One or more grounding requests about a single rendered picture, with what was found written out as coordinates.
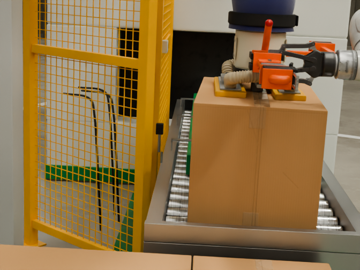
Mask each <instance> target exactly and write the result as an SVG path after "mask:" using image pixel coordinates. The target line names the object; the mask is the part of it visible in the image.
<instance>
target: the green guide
mask: <svg viewBox="0 0 360 270"><path fill-rule="evenodd" d="M196 96H197V93H194V96H193V99H192V98H181V104H182V100H193V103H194V101H195V98H196ZM180 107H181V106H180ZM178 117H190V118H191V123H190V132H189V138H188V139H179V138H172V139H171V151H172V148H173V141H188V146H187V155H186V174H187V175H189V174H190V159H191V138H192V117H193V105H192V114H191V116H189V115H177V119H176V125H177V121H178Z"/></svg>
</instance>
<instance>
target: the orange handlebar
mask: <svg viewBox="0 0 360 270"><path fill-rule="evenodd" d="M287 51H289V52H292V53H297V54H302V55H307V54H308V53H310V52H311V51H298V50H287ZM320 51H326V52H334V51H332V50H330V49H328V48H326V47H321V48H320ZM334 53H335V52H334ZM261 63H281V62H280V61H279V60H271V59H259V60H257V65H258V67H259V68H257V69H258V71H259V70H260V65H261ZM268 81H269V82H270V83H272V84H280V85H286V84H289V83H290V82H291V77H290V76H278V75H271V76H269V77H268Z"/></svg>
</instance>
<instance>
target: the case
mask: <svg viewBox="0 0 360 270"><path fill-rule="evenodd" d="M243 85H244V88H245V91H246V98H238V97H218V96H215V89H214V77H204V78H203V80H202V83H201V85H200V88H199V91H198V93H197V96H196V98H195V101H194V103H193V117H192V138H191V159H190V180H189V201H188V212H187V222H193V223H211V224H230V225H240V226H259V227H278V228H297V229H315V230H316V229H317V221H318V210H319V199H320V188H321V177H322V170H323V159H324V148H325V137H326V126H327V115H328V111H327V109H326V108H325V106H324V105H323V104H322V102H321V101H320V100H319V98H318V97H317V95H316V94H315V92H314V91H313V90H312V88H311V87H310V86H309V85H306V84H303V83H299V85H298V88H299V89H300V90H301V91H302V92H303V93H304V94H305V95H306V101H291V100H275V98H274V97H273V95H272V94H271V92H270V90H269V89H263V91H262V92H253V91H251V83H248V82H247V83H243Z"/></svg>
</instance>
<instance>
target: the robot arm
mask: <svg viewBox="0 0 360 270"><path fill-rule="evenodd" d="M349 35H350V43H351V46H352V49H353V50H337V51H336V52H335V53H334V52H326V51H319V50H317V49H316V47H315V42H313V41H311V42H309V43H293V44H281V48H280V49H279V50H274V49H270V50H268V53H275V54H282V55H286V56H290V57H294V58H299V59H303V62H304V64H303V67H298V68H297V70H298V73H300V72H306V73H307V74H308V75H310V76H311V77H310V78H306V79H303V78H299V83H303V84H306V85H309V86H312V82H313V80H314V78H317V77H333V76H334V78H335V79H342V80H355V81H360V10H358V11H357V12H355V14H354V15H353V17H352V18H351V21H350V25H349ZM286 48H309V49H312V50H313V51H312V52H310V53H308V54H307V55H302V54H297V53H294V52H289V51H285V49H286Z"/></svg>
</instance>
